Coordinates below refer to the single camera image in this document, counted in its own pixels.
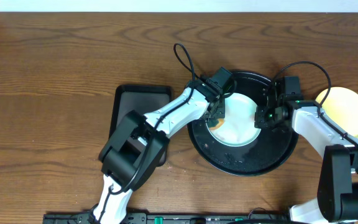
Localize green orange sponge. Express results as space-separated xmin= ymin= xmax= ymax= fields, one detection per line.
xmin=207 ymin=118 xmax=224 ymax=130

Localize light blue plate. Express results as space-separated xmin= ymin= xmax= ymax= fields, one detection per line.
xmin=208 ymin=93 xmax=260 ymax=147

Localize yellow plate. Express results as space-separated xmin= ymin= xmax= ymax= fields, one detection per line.
xmin=322 ymin=87 xmax=358 ymax=138

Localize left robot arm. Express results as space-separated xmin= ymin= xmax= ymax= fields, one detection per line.
xmin=93 ymin=81 xmax=227 ymax=223

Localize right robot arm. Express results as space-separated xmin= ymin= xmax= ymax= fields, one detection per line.
xmin=255 ymin=90 xmax=358 ymax=223

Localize black rectangular tray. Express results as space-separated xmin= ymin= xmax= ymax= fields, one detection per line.
xmin=108 ymin=85 xmax=173 ymax=167

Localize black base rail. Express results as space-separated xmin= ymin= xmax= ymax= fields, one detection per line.
xmin=42 ymin=212 xmax=289 ymax=224

